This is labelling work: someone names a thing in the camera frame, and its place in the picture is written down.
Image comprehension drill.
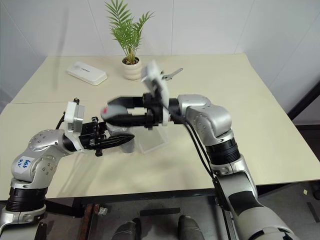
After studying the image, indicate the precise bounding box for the white sticker blue writing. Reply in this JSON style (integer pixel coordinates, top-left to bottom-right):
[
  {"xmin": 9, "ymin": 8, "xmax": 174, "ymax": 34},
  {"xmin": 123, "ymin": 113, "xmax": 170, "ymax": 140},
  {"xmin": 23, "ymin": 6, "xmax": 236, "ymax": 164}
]
[{"xmin": 15, "ymin": 156, "xmax": 31, "ymax": 176}]

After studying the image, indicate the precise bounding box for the white flat rectangular case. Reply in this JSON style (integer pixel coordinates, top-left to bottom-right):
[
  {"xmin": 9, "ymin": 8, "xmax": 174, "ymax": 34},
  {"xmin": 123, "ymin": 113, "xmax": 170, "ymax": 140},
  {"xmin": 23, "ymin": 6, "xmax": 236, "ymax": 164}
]
[{"xmin": 65, "ymin": 61, "xmax": 109, "ymax": 87}]

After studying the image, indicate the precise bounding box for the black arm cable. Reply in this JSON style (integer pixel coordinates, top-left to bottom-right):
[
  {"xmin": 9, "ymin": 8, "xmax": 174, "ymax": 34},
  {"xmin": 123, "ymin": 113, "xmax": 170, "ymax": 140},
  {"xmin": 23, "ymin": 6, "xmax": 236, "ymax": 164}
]
[
  {"xmin": 172, "ymin": 109, "xmax": 241, "ymax": 240},
  {"xmin": 55, "ymin": 112, "xmax": 67, "ymax": 131}
]

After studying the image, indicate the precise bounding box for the black flat strip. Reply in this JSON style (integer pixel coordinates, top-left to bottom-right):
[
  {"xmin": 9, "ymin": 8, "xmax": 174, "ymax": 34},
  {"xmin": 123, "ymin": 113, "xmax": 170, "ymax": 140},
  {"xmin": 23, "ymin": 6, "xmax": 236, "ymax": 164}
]
[{"xmin": 139, "ymin": 207, "xmax": 181, "ymax": 218}]

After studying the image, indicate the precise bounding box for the dark rounded shape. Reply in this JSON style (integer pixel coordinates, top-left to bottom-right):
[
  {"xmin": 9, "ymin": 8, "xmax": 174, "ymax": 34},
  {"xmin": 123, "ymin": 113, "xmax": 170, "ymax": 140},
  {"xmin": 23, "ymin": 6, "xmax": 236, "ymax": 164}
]
[
  {"xmin": 177, "ymin": 214, "xmax": 209, "ymax": 240},
  {"xmin": 116, "ymin": 217, "xmax": 142, "ymax": 240}
]

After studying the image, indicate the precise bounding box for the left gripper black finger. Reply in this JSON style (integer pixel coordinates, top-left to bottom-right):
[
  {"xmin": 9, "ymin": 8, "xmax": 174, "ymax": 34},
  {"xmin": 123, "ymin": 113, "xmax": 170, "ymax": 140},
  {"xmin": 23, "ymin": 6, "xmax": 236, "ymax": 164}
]
[
  {"xmin": 98, "ymin": 135, "xmax": 136, "ymax": 151},
  {"xmin": 99, "ymin": 121, "xmax": 111, "ymax": 138}
]

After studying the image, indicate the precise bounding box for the clear plastic box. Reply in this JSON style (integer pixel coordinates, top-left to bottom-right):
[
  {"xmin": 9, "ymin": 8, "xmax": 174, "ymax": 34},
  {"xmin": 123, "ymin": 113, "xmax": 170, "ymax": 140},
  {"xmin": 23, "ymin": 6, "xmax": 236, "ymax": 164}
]
[{"xmin": 136, "ymin": 124, "xmax": 169, "ymax": 154}]

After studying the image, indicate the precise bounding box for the grey cup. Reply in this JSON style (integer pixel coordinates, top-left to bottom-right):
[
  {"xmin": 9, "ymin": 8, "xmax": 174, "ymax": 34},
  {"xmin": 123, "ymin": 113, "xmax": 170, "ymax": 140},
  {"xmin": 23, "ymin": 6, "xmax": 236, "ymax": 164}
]
[{"xmin": 106, "ymin": 124, "xmax": 136, "ymax": 154}]

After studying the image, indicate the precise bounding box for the small silver metal tool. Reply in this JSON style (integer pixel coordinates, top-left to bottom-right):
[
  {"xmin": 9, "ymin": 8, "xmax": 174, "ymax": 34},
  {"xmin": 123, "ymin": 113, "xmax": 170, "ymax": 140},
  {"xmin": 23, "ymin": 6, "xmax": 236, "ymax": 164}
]
[{"xmin": 161, "ymin": 67, "xmax": 184, "ymax": 82}]

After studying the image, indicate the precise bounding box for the white ribbed plant pot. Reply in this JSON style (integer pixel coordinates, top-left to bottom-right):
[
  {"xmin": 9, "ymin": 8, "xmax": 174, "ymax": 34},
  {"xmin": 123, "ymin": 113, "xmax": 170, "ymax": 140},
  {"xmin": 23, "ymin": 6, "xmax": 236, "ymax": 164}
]
[{"xmin": 121, "ymin": 56, "xmax": 143, "ymax": 81}]

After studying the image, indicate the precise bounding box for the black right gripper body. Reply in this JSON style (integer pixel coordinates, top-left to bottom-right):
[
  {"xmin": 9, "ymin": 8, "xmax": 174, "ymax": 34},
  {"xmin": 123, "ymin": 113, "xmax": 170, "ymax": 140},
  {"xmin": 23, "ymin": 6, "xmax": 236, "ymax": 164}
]
[{"xmin": 142, "ymin": 91, "xmax": 164, "ymax": 131}]

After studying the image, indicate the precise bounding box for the black table frame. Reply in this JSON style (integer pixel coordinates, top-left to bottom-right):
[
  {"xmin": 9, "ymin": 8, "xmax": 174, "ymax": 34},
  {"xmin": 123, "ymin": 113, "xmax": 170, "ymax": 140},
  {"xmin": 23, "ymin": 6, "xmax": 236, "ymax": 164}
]
[{"xmin": 44, "ymin": 183, "xmax": 311, "ymax": 219}]

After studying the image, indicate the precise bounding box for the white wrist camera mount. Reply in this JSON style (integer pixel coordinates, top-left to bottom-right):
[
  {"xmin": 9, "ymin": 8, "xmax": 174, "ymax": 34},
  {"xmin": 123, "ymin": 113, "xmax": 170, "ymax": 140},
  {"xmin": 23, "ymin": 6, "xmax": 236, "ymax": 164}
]
[
  {"xmin": 63, "ymin": 98, "xmax": 86, "ymax": 153},
  {"xmin": 140, "ymin": 60, "xmax": 171, "ymax": 126}
]

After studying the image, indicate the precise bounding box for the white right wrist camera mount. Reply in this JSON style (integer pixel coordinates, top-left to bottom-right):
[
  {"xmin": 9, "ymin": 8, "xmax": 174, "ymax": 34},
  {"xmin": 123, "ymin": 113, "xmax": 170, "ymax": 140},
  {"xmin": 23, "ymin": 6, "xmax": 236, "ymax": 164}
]
[{"xmin": 140, "ymin": 60, "xmax": 171, "ymax": 126}]

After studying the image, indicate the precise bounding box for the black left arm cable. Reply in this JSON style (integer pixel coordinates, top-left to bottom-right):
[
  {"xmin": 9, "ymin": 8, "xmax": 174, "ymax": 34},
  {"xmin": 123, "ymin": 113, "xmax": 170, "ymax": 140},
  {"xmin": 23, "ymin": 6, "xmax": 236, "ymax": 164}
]
[{"xmin": 55, "ymin": 112, "xmax": 67, "ymax": 131}]

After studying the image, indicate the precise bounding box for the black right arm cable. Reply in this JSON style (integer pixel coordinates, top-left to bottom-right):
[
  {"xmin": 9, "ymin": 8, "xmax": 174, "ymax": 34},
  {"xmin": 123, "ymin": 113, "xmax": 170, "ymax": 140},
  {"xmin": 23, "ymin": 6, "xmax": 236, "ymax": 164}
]
[{"xmin": 172, "ymin": 109, "xmax": 241, "ymax": 240}]

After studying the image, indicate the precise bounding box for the grey jar lid red mark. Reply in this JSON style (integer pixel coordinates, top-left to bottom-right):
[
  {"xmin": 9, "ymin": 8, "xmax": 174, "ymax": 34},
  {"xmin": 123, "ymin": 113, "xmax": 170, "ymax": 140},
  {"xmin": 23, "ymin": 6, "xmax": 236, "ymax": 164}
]
[{"xmin": 100, "ymin": 104, "xmax": 129, "ymax": 123}]

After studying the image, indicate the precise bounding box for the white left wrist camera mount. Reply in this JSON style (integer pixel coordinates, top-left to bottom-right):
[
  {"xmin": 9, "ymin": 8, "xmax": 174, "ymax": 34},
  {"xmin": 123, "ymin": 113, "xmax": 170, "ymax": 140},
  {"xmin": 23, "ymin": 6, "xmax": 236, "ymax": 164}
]
[{"xmin": 63, "ymin": 98, "xmax": 86, "ymax": 153}]

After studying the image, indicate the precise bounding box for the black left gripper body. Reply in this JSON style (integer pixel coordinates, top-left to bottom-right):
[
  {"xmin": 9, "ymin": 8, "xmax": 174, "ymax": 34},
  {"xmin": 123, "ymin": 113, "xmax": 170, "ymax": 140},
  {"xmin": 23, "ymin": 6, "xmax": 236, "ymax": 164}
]
[{"xmin": 78, "ymin": 116, "xmax": 109, "ymax": 157}]

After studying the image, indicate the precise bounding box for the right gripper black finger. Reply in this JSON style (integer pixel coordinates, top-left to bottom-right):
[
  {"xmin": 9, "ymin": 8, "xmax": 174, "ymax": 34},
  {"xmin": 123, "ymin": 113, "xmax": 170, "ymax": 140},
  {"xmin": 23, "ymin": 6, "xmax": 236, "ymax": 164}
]
[
  {"xmin": 103, "ymin": 113, "xmax": 149, "ymax": 128},
  {"xmin": 106, "ymin": 95, "xmax": 146, "ymax": 109}
]

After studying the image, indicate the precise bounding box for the green palm plant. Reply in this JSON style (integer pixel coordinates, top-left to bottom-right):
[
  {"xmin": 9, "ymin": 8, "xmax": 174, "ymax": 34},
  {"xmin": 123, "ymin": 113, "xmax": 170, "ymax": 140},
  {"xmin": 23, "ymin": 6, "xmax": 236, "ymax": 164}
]
[{"xmin": 104, "ymin": 0, "xmax": 156, "ymax": 63}]

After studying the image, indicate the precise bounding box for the black slanted pole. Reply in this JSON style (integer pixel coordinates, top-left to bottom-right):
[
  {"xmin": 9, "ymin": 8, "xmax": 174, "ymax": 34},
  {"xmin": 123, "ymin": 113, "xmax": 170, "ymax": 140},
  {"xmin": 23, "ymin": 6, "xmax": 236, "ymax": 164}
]
[{"xmin": 286, "ymin": 81, "xmax": 320, "ymax": 121}]

